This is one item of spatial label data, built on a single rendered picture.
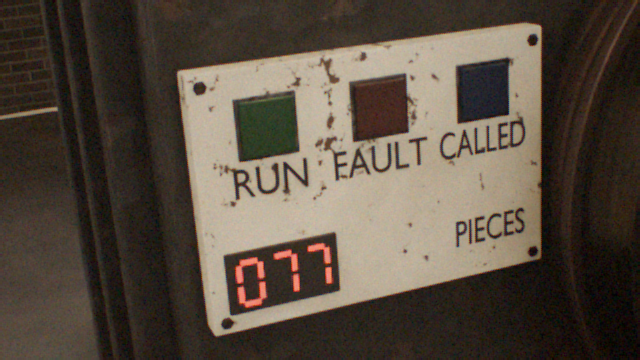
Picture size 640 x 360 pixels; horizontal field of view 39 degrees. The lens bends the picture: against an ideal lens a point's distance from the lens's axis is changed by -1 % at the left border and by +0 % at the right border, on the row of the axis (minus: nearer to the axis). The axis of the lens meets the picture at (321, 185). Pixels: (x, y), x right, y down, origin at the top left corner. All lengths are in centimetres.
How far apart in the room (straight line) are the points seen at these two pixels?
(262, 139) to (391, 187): 10
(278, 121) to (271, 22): 7
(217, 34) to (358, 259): 18
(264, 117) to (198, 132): 4
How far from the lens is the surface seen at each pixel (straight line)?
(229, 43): 59
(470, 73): 64
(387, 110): 61
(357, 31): 62
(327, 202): 62
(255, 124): 58
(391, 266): 65
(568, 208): 63
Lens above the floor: 134
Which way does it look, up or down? 18 degrees down
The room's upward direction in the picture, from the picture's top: 4 degrees counter-clockwise
